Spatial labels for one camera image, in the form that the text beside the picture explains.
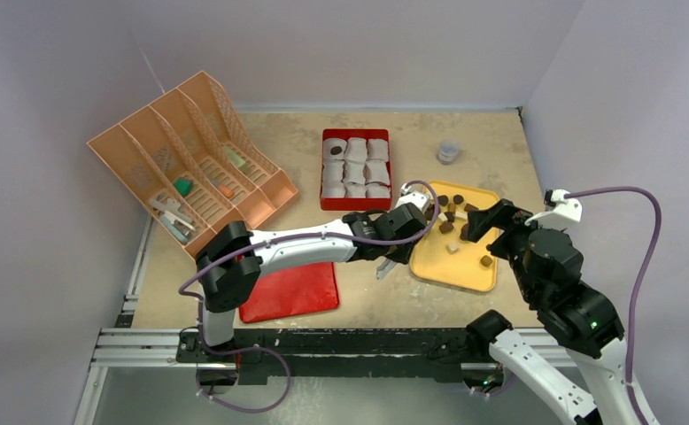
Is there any red chocolate box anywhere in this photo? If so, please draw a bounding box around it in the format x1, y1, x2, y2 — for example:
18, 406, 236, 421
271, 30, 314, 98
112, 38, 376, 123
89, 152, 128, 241
320, 127, 393, 212

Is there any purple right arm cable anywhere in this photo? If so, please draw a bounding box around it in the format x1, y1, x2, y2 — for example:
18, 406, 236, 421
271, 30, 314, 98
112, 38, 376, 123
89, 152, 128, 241
563, 186, 663, 425

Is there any small clear plastic cup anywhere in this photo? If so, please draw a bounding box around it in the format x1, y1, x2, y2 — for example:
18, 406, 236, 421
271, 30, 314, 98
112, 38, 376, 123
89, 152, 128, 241
437, 139, 461, 165

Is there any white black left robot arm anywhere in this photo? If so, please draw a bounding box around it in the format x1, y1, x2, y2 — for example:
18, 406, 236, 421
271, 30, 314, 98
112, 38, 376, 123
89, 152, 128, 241
194, 201, 428, 362

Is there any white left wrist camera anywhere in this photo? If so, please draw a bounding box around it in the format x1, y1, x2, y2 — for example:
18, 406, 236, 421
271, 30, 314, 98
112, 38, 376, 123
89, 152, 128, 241
394, 184, 432, 213

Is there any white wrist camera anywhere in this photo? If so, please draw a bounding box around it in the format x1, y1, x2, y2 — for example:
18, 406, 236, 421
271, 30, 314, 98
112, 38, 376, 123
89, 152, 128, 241
525, 189, 583, 230
394, 184, 432, 213

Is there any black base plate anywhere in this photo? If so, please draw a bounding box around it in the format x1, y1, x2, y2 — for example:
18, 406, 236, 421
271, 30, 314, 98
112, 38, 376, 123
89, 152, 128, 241
176, 328, 500, 385

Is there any orange block in organizer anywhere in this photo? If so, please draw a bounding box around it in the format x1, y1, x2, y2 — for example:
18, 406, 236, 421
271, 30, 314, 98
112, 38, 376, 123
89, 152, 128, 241
218, 185, 235, 199

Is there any light green eraser box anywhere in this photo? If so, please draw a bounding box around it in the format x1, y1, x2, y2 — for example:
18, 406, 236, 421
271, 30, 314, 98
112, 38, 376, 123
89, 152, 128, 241
222, 145, 248, 173

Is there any peach plastic file organizer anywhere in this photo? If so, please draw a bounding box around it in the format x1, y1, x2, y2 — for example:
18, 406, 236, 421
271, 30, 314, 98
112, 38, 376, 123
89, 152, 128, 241
88, 71, 298, 257

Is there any yellow plastic tray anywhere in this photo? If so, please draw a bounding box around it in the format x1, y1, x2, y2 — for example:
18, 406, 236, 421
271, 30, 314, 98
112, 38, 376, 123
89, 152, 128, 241
409, 181, 499, 292

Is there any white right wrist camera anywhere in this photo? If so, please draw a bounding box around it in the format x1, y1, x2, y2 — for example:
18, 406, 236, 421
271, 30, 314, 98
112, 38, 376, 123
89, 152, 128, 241
525, 189, 583, 230

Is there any brown rectangular chocolate bar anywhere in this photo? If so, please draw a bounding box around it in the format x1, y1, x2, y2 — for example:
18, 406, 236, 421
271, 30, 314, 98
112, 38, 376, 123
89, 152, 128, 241
438, 221, 454, 235

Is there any green block in organizer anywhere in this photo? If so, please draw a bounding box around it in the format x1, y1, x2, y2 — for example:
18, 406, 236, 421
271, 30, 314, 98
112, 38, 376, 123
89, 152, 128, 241
174, 177, 194, 197

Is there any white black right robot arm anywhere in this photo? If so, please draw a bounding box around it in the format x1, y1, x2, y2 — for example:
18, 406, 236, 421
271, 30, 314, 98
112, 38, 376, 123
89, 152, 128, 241
462, 189, 658, 424

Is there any white square chocolate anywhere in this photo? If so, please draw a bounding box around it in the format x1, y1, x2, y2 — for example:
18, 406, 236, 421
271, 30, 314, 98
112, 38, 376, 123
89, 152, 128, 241
445, 242, 461, 255

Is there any red box lid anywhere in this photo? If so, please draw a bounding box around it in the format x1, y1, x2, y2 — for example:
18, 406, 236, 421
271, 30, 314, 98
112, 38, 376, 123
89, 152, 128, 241
238, 262, 340, 324

